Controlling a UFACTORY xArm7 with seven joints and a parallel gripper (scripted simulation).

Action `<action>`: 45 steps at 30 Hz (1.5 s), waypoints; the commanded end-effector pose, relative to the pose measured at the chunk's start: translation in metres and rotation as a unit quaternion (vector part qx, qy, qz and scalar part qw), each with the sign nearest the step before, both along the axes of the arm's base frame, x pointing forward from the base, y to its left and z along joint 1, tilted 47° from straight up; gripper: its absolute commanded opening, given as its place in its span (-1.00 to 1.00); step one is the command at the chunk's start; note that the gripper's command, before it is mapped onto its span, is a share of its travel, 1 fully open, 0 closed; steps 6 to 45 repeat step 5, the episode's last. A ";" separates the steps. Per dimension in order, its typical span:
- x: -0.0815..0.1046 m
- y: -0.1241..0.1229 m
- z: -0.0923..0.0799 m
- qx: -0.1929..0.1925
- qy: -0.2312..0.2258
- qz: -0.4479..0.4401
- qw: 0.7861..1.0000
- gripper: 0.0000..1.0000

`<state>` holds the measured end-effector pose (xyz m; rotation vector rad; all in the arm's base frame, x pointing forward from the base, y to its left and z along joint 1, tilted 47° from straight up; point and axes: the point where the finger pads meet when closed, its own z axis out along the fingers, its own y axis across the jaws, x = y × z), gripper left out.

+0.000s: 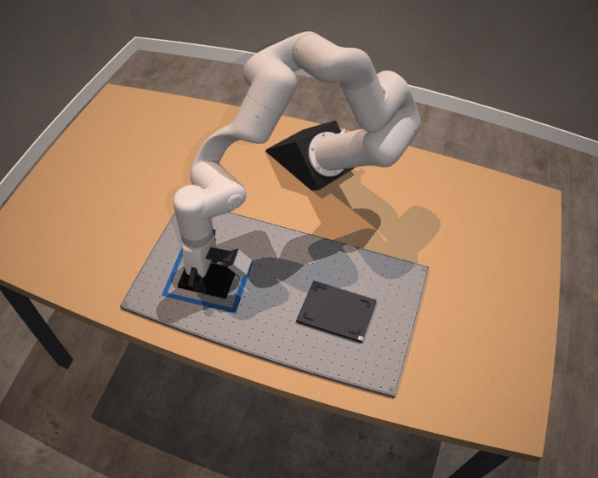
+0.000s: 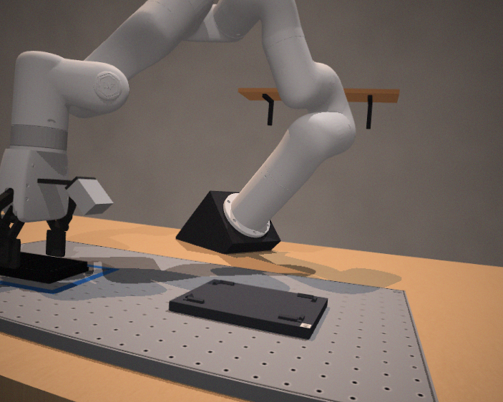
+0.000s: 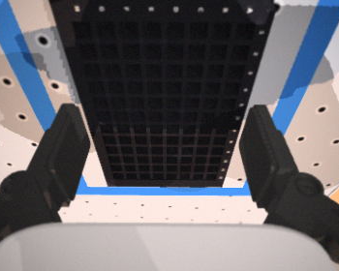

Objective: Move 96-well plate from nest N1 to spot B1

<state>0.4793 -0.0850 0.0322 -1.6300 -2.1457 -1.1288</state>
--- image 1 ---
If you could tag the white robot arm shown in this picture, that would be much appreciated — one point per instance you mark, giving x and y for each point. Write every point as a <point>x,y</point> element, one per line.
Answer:
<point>375,100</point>

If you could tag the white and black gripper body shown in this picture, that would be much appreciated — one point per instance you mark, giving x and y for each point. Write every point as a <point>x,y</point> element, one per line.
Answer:
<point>196,257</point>

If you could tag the blue tape outline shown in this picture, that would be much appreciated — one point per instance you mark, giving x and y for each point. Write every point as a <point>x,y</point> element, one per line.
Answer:
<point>203,303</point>

